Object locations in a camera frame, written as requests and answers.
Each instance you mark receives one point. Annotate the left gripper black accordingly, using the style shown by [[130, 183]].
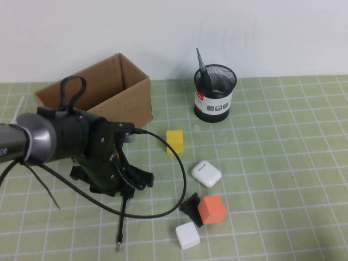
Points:
[[103, 168]]

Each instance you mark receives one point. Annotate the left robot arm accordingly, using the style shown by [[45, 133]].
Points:
[[40, 141]]

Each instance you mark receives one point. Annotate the yellow foam block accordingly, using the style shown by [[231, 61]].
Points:
[[175, 140]]

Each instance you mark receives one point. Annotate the thin brown zip tie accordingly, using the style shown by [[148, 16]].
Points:
[[51, 195]]

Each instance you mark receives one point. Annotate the white foam block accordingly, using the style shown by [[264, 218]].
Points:
[[187, 235]]

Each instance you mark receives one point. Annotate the white earbuds case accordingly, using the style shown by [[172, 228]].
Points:
[[206, 174]]

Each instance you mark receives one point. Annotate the orange foam block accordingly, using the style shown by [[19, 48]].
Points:
[[210, 214]]

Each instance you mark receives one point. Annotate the small pale scrap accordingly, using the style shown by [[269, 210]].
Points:
[[195, 126]]

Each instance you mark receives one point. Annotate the open cardboard box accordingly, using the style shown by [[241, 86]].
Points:
[[122, 89]]

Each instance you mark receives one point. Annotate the white zip tie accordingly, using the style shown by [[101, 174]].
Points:
[[28, 144]]

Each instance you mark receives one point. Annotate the black mesh pen holder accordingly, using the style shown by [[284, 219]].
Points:
[[209, 112]]

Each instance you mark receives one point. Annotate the green grid table mat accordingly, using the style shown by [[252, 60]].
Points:
[[272, 190]]

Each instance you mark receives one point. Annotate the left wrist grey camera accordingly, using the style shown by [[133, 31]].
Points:
[[130, 138]]

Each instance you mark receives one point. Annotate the black plastic bracket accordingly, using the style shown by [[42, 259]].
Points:
[[190, 209]]

